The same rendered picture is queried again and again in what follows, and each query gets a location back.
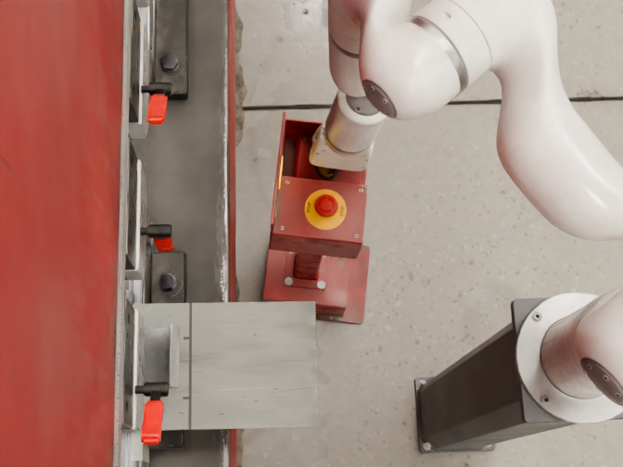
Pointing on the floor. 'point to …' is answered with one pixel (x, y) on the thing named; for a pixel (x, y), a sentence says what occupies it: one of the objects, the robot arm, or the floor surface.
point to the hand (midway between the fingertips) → (333, 163)
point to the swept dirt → (235, 147)
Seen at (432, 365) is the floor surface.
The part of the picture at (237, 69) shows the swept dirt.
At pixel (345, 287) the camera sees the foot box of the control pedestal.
